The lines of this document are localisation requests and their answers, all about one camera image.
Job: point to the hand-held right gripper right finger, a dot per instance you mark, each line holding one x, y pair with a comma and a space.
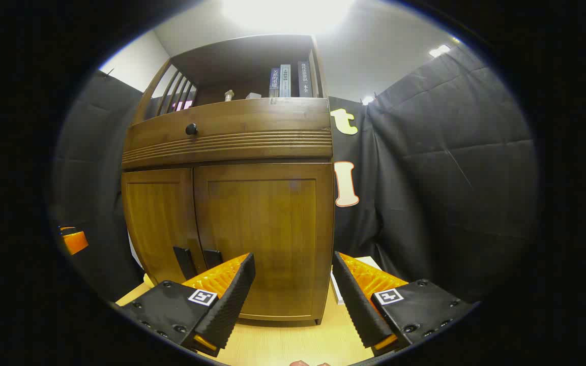
356, 300

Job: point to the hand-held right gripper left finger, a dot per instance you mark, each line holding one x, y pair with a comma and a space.
232, 300

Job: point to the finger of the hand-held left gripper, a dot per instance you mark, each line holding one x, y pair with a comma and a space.
75, 241

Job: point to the wooden shoe cabinet door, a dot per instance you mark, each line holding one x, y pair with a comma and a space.
267, 218
158, 223

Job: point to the wooden double-door shoe cabinet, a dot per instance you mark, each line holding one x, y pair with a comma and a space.
242, 56

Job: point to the white flat box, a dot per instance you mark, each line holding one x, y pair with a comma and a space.
336, 291

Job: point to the black backdrop cloth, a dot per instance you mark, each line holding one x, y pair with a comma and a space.
450, 178

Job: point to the black drawer knob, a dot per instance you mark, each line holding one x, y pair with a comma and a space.
191, 129

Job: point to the wooden ribbed drawer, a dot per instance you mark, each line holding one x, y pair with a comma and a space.
252, 127

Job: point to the small blue book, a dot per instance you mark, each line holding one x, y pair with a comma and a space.
274, 84

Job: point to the pale grey book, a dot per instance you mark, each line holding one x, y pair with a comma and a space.
285, 81

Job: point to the tall dark book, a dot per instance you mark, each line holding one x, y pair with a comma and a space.
304, 80

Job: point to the small ceiling light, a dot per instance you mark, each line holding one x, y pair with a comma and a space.
439, 51

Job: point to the large ceiling light panel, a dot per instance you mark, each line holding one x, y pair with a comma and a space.
288, 12

